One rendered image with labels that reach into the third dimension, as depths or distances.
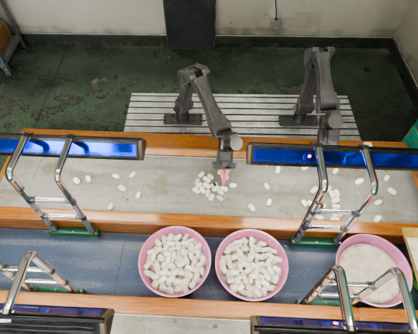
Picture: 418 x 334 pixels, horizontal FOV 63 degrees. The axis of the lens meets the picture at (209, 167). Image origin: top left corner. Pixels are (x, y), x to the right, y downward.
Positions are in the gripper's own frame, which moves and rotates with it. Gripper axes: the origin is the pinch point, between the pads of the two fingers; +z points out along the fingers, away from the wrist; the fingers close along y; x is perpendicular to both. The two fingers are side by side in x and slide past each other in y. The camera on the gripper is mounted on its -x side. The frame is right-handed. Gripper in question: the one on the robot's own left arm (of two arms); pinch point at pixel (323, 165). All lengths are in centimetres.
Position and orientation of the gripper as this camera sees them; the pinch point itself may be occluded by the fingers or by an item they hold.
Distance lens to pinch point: 146.7
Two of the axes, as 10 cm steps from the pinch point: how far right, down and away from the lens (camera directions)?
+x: 0.3, -1.0, 9.9
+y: 10.0, 0.4, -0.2
